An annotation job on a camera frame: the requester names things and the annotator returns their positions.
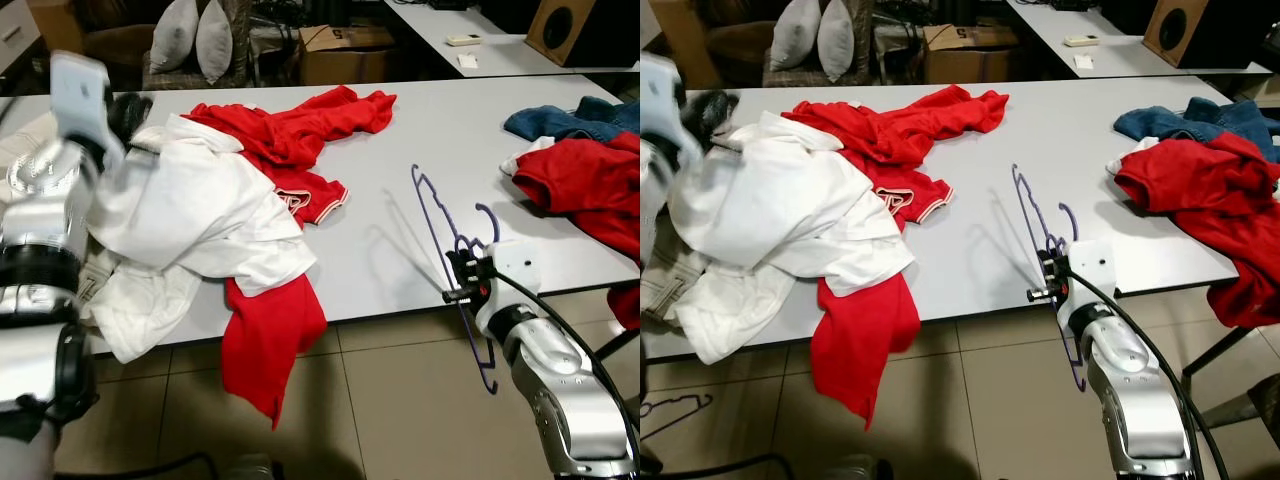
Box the white drawer cabinet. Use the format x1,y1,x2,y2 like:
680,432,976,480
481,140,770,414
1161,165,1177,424
0,0,41,73

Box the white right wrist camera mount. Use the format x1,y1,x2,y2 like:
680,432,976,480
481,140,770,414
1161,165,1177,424
476,238,543,339
1058,238,1118,336

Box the brown leather armchair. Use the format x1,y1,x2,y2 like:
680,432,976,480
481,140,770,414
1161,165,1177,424
705,0,771,66
80,0,151,66

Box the purple wire hanger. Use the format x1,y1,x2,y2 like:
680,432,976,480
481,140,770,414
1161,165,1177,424
1010,163,1091,393
410,165,501,396

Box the dark blue wire hanger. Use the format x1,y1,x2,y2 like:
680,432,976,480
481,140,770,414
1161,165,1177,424
640,393,716,443

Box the blue denim jeans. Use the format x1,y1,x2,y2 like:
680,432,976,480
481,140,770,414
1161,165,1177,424
1113,97,1280,161
503,95,641,144

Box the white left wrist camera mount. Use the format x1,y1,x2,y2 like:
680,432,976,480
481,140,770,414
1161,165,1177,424
640,52,706,171
50,50,126,171

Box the long white table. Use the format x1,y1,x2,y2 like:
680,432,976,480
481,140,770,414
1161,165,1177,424
385,0,641,76
1005,0,1280,79

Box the small white cloth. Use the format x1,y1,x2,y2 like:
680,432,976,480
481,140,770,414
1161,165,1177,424
1105,137,1161,176
500,137,556,176

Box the black floor cable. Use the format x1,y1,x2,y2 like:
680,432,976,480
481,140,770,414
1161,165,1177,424
660,452,801,480
75,452,221,480

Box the grey checked fabric chair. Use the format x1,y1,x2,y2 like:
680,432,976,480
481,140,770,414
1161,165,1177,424
762,0,881,89
140,0,256,91

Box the white table black frame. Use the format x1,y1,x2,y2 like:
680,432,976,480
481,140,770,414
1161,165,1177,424
0,73,641,366
640,73,1280,421

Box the red jersey cream trim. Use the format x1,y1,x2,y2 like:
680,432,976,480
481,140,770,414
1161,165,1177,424
810,165,953,429
220,165,351,431

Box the crumpled red garment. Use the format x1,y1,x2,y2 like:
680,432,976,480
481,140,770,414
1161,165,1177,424
1113,130,1280,331
512,130,641,331

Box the tan wooden panel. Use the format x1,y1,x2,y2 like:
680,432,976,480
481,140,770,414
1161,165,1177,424
28,0,89,59
648,0,726,89

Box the brown cardboard box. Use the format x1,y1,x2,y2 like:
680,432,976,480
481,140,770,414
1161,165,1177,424
922,25,1021,84
298,25,396,86

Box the white shirt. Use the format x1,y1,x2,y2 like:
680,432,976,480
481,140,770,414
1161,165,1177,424
85,113,319,366
668,110,916,366

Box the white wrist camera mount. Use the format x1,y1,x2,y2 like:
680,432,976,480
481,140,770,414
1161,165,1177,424
476,238,543,339
1058,238,1118,336
640,52,706,171
50,50,126,171

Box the grey pillow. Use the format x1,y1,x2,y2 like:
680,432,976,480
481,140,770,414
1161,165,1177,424
150,0,199,74
817,0,857,83
770,0,823,73
195,0,234,84

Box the wooden speaker box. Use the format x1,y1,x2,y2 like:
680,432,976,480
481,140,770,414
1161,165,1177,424
525,0,601,68
1143,0,1223,69

